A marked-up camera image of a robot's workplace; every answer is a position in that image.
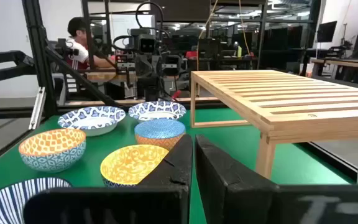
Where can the yellow swirl ceramic bowl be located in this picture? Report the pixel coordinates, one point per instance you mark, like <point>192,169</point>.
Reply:
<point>126,165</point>

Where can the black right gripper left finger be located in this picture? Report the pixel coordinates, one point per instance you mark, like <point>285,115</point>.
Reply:
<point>154,202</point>

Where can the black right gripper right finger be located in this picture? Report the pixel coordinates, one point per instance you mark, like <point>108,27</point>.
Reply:
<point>244,202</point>

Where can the wooden workbench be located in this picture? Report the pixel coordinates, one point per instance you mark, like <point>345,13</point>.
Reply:
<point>346,63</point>

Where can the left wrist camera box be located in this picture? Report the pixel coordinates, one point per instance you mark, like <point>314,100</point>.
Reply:
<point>146,45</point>

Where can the small black monitor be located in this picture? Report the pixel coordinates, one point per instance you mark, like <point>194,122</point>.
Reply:
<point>326,31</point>

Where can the small red object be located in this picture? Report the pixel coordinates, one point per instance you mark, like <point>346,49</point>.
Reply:
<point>176,95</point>

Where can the slatted wooden shelf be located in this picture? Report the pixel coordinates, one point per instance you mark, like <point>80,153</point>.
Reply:
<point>291,99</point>

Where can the blue white striped bowl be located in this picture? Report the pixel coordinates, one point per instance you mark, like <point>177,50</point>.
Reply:
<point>2,205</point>

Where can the yellow green bottle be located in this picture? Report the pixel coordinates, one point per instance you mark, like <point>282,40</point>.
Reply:
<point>239,52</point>

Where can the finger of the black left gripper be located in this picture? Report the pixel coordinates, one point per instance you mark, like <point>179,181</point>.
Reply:
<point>143,90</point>
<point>155,91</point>

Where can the blue speckled ceramic bowl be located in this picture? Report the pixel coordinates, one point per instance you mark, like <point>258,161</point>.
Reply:
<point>160,129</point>

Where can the green table mat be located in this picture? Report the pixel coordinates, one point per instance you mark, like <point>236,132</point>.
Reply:
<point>104,146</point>

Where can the silver aluminium bar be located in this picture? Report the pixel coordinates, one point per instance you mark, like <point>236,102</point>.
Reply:
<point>37,109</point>

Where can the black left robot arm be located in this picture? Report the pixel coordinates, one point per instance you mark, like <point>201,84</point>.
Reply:
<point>163,43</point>

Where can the blue white patterned paper bowl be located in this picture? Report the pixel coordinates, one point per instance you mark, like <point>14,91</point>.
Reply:
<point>166,107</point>
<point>92,123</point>

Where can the orange lattice ceramic bowl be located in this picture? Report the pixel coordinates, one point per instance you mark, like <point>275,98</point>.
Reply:
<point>51,161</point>

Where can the person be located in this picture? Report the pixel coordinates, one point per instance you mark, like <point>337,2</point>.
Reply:
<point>79,53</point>

